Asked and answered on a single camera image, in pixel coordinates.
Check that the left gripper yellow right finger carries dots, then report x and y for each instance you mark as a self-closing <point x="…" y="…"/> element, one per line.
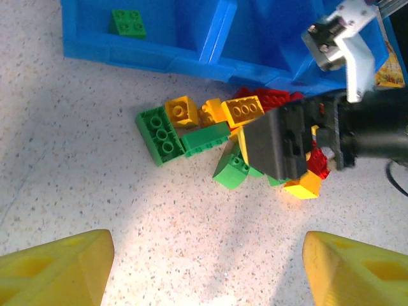
<point x="360" y="280"/>

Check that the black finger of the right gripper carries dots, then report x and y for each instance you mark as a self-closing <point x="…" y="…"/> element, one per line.
<point x="320" y="111"/>
<point x="274" y="143"/>

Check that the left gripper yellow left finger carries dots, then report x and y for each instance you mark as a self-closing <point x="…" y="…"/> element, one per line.
<point x="48" y="277"/>

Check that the green two-by-two lego brick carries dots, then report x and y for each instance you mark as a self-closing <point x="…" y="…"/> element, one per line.
<point x="127" y="24"/>

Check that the yellow long lego brick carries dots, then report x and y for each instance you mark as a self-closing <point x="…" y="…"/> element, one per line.
<point x="242" y="111"/>

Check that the green curved lego brick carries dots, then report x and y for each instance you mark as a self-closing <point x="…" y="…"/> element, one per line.
<point x="229" y="173"/>

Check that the yellow snack bag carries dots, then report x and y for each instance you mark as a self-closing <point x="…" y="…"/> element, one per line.
<point x="390" y="70"/>

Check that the green sloped long lego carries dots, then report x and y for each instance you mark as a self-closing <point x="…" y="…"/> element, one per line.
<point x="204" y="137"/>

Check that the yellow small sloped lego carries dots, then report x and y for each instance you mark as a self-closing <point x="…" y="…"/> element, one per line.
<point x="180" y="110"/>

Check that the green long lego brick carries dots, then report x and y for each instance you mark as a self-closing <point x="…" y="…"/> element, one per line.
<point x="159" y="137"/>

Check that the blue three-compartment plastic bin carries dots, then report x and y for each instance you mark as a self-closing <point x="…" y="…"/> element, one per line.
<point x="89" y="48"/>

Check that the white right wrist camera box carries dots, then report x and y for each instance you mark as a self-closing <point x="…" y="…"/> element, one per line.
<point x="354" y="48"/>

